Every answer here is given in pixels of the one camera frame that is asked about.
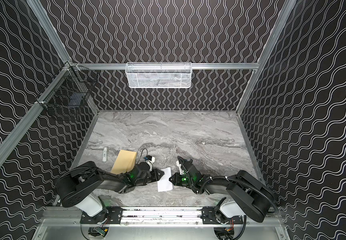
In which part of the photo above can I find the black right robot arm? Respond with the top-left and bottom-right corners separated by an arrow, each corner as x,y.
169,156 -> 279,223

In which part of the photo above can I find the aluminium corner post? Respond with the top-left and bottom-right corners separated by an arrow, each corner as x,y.
236,0 -> 297,116
27,0 -> 72,63

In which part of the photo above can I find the white wire basket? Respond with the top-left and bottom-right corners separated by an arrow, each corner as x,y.
125,62 -> 193,89

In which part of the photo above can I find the small glue stick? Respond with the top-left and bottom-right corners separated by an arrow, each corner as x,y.
102,147 -> 108,162

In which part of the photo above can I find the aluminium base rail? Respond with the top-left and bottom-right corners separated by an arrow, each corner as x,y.
40,205 -> 285,227

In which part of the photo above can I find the aluminium back crossbar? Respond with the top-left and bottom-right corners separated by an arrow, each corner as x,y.
73,62 -> 259,71

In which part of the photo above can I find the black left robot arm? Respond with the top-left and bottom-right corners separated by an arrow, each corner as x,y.
55,161 -> 164,217

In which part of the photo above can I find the blue floral letter paper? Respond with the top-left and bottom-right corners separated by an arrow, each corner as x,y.
157,167 -> 173,192

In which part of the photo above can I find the aluminium corner post right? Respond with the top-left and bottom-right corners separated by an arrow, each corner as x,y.
236,0 -> 297,116

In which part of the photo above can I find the aluminium left side rail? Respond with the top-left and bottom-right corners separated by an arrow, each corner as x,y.
0,62 -> 71,168

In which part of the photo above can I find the black wire basket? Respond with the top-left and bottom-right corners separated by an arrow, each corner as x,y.
40,66 -> 98,122

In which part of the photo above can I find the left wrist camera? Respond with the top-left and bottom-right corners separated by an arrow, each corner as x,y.
145,155 -> 155,164

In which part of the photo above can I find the aluminium corner post left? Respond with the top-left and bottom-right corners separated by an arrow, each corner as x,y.
27,0 -> 72,63

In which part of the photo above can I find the tan kraft envelope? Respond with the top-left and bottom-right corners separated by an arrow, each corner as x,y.
110,150 -> 137,175

